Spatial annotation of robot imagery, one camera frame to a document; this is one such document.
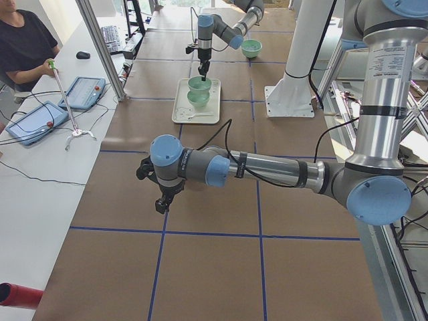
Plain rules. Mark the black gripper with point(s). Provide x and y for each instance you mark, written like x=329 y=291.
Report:
x=203 y=55
x=170 y=191

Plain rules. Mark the green bowl on tray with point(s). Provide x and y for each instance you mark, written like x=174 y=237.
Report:
x=198 y=100

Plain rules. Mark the white plastic spoon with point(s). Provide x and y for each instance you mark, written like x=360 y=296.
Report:
x=199 y=114

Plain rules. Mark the pale green bear tray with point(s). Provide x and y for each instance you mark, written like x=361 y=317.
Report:
x=182 y=108

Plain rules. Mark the green bowl with ice cubes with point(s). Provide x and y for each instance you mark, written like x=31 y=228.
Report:
x=251 y=48

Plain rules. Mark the black keyboard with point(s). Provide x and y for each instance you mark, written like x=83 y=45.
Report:
x=111 y=39

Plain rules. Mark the blue teach pendant far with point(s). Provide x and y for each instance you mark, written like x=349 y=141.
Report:
x=84 y=92

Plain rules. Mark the blue teach pendant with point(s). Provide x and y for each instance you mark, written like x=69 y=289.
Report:
x=84 y=92
x=36 y=124

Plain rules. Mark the black computer mouse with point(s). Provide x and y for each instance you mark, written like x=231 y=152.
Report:
x=83 y=55

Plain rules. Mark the blue teach pendant near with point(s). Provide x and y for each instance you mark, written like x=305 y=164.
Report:
x=36 y=124

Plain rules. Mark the red cylinder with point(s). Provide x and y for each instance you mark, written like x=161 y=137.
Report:
x=17 y=296

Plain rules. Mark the person in black shirt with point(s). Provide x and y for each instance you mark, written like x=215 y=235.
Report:
x=27 y=46

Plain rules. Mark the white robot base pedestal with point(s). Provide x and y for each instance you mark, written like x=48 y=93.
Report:
x=291 y=96

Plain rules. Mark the grabber stick green handle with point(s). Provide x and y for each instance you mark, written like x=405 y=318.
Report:
x=76 y=132

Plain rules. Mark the aluminium frame post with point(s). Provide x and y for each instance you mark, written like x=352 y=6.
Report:
x=91 y=22

